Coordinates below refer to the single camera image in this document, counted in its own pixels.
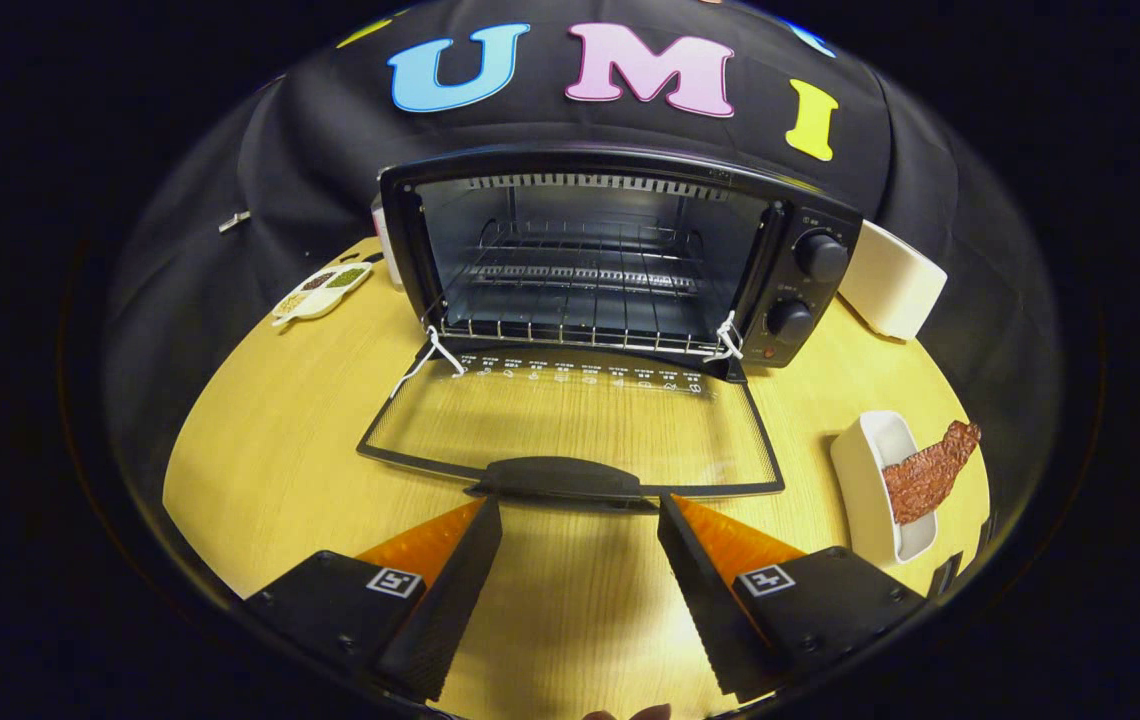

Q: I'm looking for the clear plastic bottle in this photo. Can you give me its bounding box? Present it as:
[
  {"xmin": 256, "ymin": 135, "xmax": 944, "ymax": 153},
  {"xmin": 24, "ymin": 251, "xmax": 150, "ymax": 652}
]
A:
[{"xmin": 371, "ymin": 195, "xmax": 404, "ymax": 291}]

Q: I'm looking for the cream slot toaster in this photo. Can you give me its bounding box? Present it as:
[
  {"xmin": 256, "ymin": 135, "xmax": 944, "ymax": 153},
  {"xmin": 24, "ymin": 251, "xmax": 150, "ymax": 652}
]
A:
[{"xmin": 838, "ymin": 220, "xmax": 948, "ymax": 341}]

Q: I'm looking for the brown meat strip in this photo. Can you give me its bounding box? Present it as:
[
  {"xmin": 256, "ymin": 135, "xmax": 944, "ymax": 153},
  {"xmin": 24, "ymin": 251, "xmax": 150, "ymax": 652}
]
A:
[{"xmin": 882, "ymin": 421, "xmax": 982, "ymax": 525}]

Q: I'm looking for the black backdrop cloth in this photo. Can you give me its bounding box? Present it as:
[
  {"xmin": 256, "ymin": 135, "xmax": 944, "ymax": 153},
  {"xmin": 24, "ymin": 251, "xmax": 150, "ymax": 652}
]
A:
[{"xmin": 100, "ymin": 0, "xmax": 1061, "ymax": 471}]

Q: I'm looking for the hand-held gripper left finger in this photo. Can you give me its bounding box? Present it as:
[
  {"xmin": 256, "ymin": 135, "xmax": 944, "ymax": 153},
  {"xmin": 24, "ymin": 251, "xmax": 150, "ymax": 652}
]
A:
[{"xmin": 245, "ymin": 495, "xmax": 503, "ymax": 703}]

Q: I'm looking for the white rectangular dish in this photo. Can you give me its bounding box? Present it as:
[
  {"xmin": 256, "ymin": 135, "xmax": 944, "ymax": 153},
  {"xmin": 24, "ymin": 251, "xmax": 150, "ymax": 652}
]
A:
[{"xmin": 830, "ymin": 410, "xmax": 939, "ymax": 564}]

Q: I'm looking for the white divided spice tray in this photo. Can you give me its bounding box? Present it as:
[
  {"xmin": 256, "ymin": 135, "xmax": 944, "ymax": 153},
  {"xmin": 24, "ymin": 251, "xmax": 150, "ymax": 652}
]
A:
[{"xmin": 271, "ymin": 262, "xmax": 373, "ymax": 328}]

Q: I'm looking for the black toaster oven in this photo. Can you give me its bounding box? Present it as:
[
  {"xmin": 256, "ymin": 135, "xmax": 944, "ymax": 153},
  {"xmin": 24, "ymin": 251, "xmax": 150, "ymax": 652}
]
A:
[{"xmin": 357, "ymin": 145, "xmax": 864, "ymax": 513}]

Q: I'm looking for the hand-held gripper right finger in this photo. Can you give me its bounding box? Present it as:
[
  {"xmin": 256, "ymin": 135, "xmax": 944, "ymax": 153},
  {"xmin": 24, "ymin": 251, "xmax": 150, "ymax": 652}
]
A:
[{"xmin": 657, "ymin": 493, "xmax": 931, "ymax": 701}]

